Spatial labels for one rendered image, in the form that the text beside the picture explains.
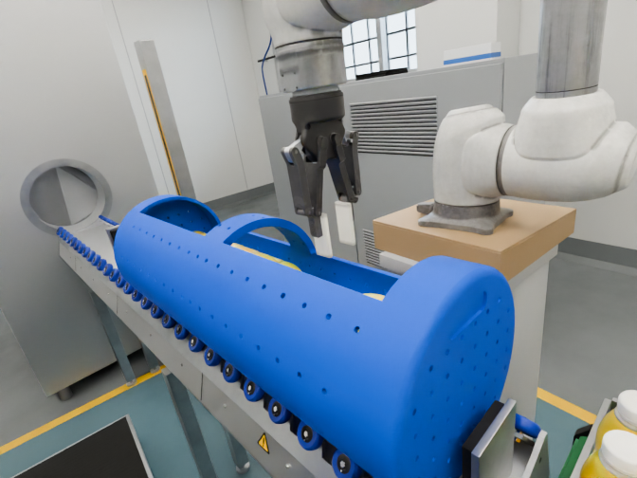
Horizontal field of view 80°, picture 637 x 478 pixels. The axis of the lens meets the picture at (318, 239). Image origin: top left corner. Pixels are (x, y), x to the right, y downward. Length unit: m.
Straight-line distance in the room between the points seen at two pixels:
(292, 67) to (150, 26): 5.16
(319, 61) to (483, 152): 0.49
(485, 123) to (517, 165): 0.12
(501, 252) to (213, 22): 5.44
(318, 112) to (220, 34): 5.45
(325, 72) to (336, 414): 0.40
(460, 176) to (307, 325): 0.59
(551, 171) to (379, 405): 0.60
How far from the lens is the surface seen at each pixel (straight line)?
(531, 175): 0.87
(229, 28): 6.03
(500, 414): 0.54
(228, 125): 5.83
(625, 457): 0.50
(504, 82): 1.96
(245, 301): 0.56
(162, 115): 1.73
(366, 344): 0.41
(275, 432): 0.71
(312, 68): 0.51
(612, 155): 0.85
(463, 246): 0.89
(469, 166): 0.91
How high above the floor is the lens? 1.44
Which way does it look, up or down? 21 degrees down
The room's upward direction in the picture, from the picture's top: 9 degrees counter-clockwise
